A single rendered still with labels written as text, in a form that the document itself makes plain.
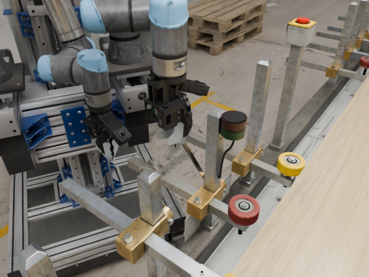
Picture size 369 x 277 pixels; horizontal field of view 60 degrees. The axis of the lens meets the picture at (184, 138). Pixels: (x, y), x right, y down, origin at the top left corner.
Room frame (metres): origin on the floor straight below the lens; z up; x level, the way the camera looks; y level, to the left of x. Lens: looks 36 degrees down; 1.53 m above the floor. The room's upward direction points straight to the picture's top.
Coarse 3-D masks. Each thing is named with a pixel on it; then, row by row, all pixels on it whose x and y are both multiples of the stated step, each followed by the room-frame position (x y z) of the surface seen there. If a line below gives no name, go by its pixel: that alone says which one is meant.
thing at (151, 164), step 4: (148, 160) 0.79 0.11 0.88; (152, 160) 0.80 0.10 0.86; (144, 164) 0.78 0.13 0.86; (148, 164) 0.78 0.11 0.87; (152, 164) 0.77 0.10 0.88; (156, 164) 0.78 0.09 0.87; (160, 164) 0.77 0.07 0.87; (140, 168) 0.76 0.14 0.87; (144, 168) 0.75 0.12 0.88; (152, 168) 0.75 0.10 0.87; (156, 168) 0.75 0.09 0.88; (160, 168) 0.76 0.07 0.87; (160, 172) 0.74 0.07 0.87; (164, 172) 0.74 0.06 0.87
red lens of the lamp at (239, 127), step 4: (224, 120) 0.63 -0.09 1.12; (244, 120) 0.63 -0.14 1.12; (224, 124) 0.63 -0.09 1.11; (228, 124) 0.62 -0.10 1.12; (232, 124) 0.62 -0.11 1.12; (236, 124) 0.62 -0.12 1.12; (240, 124) 0.62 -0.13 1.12; (244, 124) 0.63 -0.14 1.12; (224, 128) 0.63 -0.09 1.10; (228, 128) 0.62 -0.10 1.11; (232, 128) 0.62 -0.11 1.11; (236, 128) 0.62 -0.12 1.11; (240, 128) 0.62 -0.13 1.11; (244, 128) 0.63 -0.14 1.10
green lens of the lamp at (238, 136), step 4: (220, 132) 0.65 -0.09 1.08; (224, 132) 0.63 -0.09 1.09; (228, 132) 0.62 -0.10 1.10; (232, 132) 0.62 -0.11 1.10; (236, 132) 0.62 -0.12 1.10; (240, 132) 0.62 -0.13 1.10; (244, 132) 0.63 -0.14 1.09; (224, 136) 0.63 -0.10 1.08; (228, 136) 0.62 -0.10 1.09; (232, 136) 0.62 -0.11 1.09; (236, 136) 0.62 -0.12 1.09; (240, 136) 0.62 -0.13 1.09; (232, 140) 0.62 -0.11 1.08
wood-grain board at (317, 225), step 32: (352, 128) 0.94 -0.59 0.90; (320, 160) 0.76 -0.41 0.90; (352, 160) 0.76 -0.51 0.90; (288, 192) 0.62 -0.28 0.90; (320, 192) 0.62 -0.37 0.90; (352, 192) 0.62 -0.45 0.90; (288, 224) 0.52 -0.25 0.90; (320, 224) 0.52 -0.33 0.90; (352, 224) 0.52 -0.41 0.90; (256, 256) 0.43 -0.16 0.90; (288, 256) 0.43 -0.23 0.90; (320, 256) 0.43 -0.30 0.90; (352, 256) 0.43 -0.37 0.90
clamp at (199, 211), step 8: (224, 184) 0.70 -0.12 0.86; (200, 192) 0.65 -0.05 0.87; (208, 192) 0.65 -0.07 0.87; (216, 192) 0.65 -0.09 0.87; (224, 192) 0.68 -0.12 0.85; (192, 200) 0.62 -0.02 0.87; (200, 200) 0.62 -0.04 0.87; (208, 200) 0.62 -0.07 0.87; (192, 208) 0.61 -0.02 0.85; (200, 208) 0.59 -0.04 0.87; (192, 216) 0.61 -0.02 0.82; (200, 216) 0.59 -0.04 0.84
